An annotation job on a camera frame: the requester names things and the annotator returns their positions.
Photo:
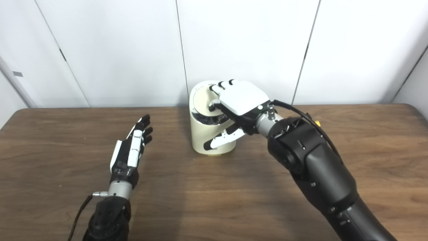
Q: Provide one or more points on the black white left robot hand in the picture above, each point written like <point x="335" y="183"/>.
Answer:
<point x="125" y="164"/>

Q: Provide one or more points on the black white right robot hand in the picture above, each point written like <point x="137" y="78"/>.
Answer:
<point x="244" y="98"/>

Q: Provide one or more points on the round cream bin lid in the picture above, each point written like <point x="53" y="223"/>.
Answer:
<point x="202" y="100"/>

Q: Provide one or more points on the cream-colored bin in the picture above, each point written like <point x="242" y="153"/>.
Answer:
<point x="204" y="134"/>

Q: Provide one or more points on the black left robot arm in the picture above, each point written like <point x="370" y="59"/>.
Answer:
<point x="110" y="217"/>

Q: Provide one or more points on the small grey wall label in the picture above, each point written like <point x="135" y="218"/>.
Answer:
<point x="17" y="74"/>

